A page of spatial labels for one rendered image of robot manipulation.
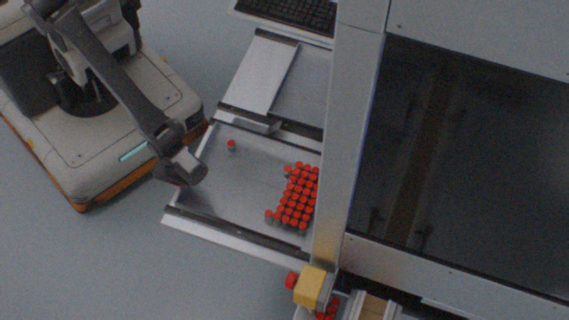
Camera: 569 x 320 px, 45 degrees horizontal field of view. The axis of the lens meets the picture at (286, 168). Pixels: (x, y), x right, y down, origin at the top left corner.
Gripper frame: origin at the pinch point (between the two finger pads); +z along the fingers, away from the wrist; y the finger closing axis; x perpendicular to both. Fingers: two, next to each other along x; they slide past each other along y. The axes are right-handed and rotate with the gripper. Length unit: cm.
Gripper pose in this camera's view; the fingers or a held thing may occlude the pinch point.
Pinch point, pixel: (179, 184)
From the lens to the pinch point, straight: 180.7
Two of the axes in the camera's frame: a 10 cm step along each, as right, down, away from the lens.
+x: 3.5, -8.2, 4.6
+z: -0.1, 4.9, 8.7
